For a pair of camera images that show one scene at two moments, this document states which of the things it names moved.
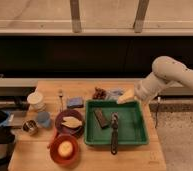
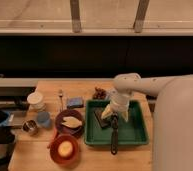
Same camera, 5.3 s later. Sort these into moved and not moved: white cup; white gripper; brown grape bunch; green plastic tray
Moved: white gripper
Not moved: white cup; brown grape bunch; green plastic tray
